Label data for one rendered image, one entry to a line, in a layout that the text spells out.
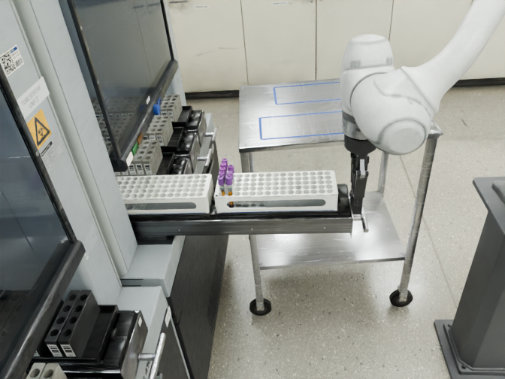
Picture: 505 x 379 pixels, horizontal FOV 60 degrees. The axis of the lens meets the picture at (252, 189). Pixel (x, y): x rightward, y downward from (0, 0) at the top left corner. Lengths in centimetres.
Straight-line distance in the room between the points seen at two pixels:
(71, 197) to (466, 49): 73
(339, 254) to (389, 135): 102
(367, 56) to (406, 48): 258
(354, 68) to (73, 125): 54
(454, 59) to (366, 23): 255
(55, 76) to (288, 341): 133
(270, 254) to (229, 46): 200
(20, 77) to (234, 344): 134
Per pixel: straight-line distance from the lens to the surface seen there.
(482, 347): 172
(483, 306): 159
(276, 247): 175
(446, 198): 254
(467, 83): 378
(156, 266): 112
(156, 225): 114
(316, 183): 109
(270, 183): 110
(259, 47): 336
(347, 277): 203
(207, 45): 340
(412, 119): 76
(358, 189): 106
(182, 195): 110
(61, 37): 89
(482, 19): 88
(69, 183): 86
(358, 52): 91
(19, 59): 77
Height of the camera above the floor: 151
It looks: 37 degrees down
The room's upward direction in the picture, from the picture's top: 6 degrees counter-clockwise
